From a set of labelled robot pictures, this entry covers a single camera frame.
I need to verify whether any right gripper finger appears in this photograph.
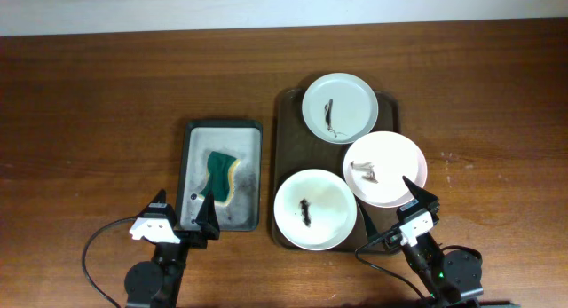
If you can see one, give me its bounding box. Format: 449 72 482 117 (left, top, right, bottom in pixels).
402 176 437 208
357 201 380 242

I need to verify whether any green and yellow sponge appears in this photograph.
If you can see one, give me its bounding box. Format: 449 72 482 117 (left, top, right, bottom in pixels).
199 151 241 207

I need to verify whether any white plate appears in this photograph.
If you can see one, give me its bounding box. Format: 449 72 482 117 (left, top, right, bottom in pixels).
273 169 358 251

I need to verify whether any pink plate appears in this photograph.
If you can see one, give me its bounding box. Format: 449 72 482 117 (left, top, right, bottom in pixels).
343 131 428 208

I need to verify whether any grey-white plate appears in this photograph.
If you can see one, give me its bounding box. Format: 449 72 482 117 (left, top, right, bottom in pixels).
302 73 379 145

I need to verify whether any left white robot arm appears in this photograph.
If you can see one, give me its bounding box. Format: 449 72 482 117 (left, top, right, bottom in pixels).
124 189 220 308

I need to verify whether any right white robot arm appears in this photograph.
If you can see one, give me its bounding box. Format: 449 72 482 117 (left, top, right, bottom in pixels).
355 177 484 307

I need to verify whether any small black metal tray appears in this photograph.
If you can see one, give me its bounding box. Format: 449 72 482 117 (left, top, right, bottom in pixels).
176 120 263 232

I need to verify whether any large brown serving tray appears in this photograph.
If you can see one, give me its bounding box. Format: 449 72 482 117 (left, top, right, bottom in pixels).
269 88 400 253

